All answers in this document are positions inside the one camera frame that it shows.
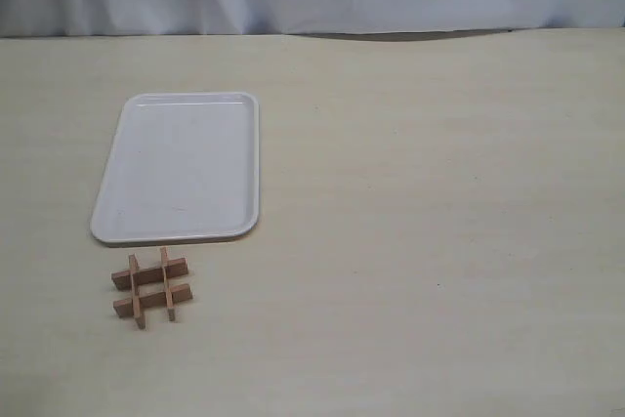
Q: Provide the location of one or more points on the wooden notched bar three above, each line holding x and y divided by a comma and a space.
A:
135, 290

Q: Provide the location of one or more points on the wooden notched bar four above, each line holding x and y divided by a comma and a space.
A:
167, 290

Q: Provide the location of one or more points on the wooden notched bar one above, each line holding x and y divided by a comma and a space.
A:
171, 269

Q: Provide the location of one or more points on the white rectangular plastic tray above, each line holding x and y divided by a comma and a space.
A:
181, 167

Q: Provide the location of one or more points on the wooden notched bar two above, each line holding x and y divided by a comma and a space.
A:
180, 293

